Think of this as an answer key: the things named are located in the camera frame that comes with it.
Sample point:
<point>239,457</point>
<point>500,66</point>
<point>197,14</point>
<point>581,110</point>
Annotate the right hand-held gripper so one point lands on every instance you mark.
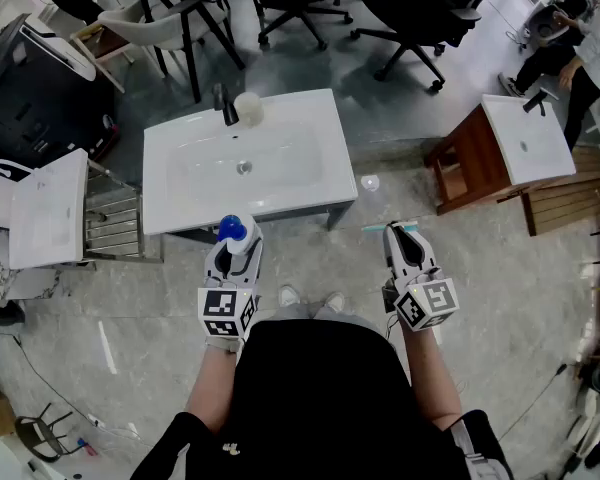
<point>430,303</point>

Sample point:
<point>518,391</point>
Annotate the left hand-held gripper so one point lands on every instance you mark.
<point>225,308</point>

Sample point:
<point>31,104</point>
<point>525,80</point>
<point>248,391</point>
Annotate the blue-capped white bottle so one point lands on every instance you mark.
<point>232,228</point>

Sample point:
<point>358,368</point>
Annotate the teal toothbrush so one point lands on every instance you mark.
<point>375,228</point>

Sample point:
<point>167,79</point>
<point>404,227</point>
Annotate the person's right forearm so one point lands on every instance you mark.
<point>432,378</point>

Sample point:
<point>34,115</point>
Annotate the person's left forearm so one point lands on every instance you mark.
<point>215,388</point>

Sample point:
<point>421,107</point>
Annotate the person's left white shoe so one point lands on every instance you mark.
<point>289,295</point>

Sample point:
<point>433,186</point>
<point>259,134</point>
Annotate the person's white shoe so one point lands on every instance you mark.
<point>335,302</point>
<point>289,295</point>

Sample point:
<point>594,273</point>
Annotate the grey metal sink stand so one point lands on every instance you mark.
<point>340,213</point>

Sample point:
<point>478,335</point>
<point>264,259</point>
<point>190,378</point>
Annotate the person's grey trousers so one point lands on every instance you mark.
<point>300,313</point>

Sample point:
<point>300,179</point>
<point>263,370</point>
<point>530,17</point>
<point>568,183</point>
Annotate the large white sink basin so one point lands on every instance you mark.
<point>290,198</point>

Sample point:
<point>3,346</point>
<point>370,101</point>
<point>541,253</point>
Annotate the person's right white shoe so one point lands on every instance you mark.
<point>335,302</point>

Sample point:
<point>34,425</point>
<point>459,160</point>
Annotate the chrome sink drain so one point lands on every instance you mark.
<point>244,168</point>

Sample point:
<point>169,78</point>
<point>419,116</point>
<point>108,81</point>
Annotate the brown wooden cabinet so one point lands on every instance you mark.
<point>472,158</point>

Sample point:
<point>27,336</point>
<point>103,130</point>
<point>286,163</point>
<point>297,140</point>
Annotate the metal bar rack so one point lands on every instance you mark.
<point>115,218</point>

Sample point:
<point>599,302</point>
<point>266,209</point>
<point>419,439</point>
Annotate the black curved faucet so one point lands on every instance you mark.
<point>226,108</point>

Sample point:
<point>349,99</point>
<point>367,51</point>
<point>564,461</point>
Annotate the translucent white cup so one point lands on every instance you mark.
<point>249,108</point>

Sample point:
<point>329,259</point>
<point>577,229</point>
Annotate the wooden pallet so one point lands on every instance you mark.
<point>565,203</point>

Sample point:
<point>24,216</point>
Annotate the person's black shirt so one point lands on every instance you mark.
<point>320,408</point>

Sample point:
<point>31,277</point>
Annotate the flat white basin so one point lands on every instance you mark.
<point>47,208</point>

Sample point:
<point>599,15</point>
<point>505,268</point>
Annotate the black angled faucet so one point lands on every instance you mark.
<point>534,103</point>

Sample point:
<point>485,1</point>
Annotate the black machine housing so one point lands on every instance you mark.
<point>35,108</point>

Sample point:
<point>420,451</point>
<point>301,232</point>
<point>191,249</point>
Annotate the light wooden stool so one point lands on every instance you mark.
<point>100,48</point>

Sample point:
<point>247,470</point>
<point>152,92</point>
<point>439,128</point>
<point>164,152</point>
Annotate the beige dining chair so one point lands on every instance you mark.
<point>150,23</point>

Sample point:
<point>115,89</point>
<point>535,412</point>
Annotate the black metal stool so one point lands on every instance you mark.
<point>37,435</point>

